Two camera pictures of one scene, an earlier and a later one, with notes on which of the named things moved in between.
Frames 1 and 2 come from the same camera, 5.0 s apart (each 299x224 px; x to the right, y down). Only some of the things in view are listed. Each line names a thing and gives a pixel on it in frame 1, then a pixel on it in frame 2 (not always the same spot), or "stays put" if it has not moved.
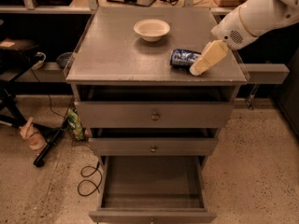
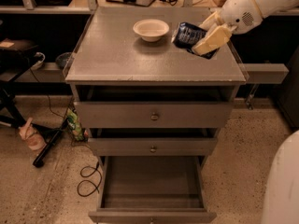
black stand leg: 51,134 stays put
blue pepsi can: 181,58 -> 186,35
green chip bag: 75,124 stays put
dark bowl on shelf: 64,59 stays put
